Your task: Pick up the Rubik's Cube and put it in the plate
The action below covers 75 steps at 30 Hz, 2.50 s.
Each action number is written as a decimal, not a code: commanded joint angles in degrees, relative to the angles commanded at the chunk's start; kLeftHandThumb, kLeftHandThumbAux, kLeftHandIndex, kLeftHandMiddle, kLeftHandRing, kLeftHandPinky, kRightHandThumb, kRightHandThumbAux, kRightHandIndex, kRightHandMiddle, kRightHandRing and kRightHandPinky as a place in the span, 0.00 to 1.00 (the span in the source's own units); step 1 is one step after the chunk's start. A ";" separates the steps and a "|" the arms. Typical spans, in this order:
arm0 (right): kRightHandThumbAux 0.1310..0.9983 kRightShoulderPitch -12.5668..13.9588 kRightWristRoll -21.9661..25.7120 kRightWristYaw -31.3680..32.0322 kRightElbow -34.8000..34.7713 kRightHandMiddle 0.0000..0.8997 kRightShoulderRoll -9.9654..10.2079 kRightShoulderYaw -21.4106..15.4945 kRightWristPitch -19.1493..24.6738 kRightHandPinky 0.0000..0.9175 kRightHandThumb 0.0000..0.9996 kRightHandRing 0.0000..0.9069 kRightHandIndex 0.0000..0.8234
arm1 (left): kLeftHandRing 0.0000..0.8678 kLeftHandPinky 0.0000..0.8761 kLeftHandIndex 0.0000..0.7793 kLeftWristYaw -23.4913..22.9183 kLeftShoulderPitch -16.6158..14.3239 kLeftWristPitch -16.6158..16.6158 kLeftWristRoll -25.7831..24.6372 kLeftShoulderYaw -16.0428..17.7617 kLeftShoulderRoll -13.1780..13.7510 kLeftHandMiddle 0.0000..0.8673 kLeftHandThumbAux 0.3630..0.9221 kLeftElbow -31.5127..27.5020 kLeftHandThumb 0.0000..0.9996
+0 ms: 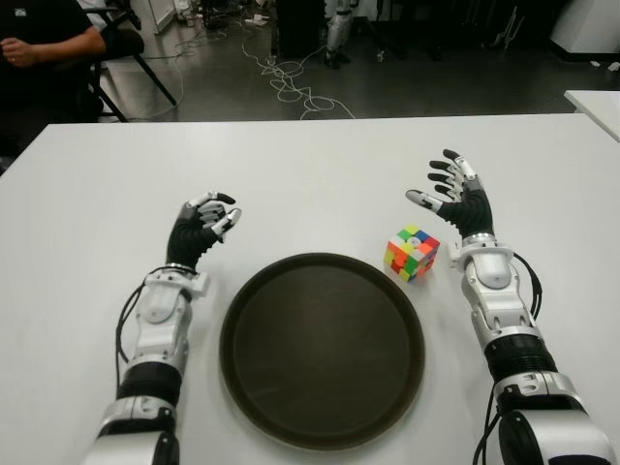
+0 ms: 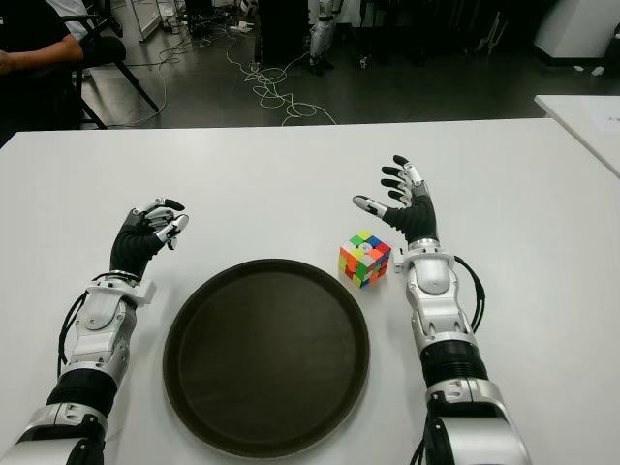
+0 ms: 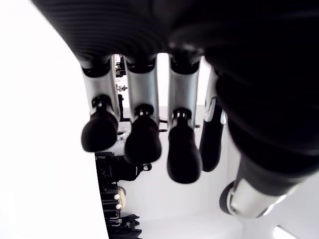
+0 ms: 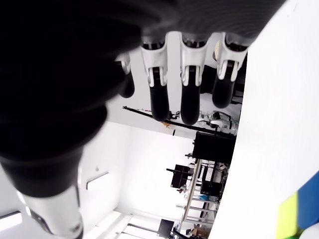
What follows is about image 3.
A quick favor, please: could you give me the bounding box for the black background equipment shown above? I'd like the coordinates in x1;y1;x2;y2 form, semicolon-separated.
94;150;153;239

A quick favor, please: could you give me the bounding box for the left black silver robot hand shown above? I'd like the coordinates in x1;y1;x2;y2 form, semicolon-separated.
31;0;319;226

